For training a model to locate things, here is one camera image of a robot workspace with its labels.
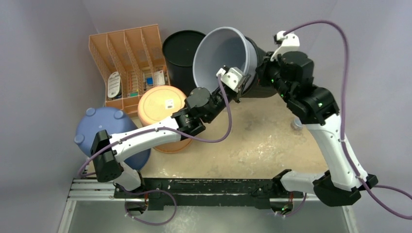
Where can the black ribbed bin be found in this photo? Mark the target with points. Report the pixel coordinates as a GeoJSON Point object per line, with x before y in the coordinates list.
{"type": "Point", "coordinates": [255, 89]}

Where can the large blue plastic bucket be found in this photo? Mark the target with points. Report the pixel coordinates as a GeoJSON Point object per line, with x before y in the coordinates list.
{"type": "Point", "coordinates": [93, 131]}

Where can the orange plastic file organizer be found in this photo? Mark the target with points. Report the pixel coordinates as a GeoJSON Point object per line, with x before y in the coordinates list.
{"type": "Point", "coordinates": [136, 49]}

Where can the white oval package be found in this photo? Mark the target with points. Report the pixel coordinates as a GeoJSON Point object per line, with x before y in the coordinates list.
{"type": "Point", "coordinates": [114, 85]}

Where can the grey plastic bucket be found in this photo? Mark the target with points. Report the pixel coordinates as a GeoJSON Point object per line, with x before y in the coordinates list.
{"type": "Point", "coordinates": [224, 46]}

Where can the small clear plastic cup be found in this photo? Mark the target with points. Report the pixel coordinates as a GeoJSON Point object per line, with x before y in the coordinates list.
{"type": "Point", "coordinates": [296, 124]}

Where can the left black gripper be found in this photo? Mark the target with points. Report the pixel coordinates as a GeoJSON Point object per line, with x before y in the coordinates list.
{"type": "Point", "coordinates": [237, 94]}

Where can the dark navy cylindrical bin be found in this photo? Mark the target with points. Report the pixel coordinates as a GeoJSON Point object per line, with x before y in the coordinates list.
{"type": "Point", "coordinates": [179, 50]}

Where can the aluminium frame rail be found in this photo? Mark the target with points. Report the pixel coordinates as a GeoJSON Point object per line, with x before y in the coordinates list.
{"type": "Point", "coordinates": [90, 189]}

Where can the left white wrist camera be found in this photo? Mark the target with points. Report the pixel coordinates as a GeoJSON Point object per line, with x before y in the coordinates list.
{"type": "Point", "coordinates": [231, 71]}

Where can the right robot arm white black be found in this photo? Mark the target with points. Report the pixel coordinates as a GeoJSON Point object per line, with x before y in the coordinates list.
{"type": "Point", "coordinates": [291, 75]}

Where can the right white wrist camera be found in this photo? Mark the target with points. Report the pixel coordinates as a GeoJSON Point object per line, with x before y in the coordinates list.
{"type": "Point", "coordinates": [286, 42]}

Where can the orange plastic bucket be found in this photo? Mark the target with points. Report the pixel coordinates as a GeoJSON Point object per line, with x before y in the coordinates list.
{"type": "Point", "coordinates": [158, 103]}

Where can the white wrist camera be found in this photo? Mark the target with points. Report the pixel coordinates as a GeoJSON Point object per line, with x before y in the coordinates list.
{"type": "Point", "coordinates": [231, 71]}
{"type": "Point", "coordinates": [286, 42]}

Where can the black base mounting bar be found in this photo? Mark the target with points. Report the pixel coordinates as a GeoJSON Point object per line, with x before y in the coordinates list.
{"type": "Point", "coordinates": [258, 193]}

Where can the small boxes in organizer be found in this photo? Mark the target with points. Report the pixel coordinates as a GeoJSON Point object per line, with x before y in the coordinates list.
{"type": "Point", "coordinates": [140, 85]}

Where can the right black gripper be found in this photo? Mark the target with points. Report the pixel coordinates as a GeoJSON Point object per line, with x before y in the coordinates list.
{"type": "Point", "coordinates": [262, 69]}

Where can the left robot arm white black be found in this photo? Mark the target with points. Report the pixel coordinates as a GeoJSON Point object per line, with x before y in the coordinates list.
{"type": "Point", "coordinates": [109, 152]}

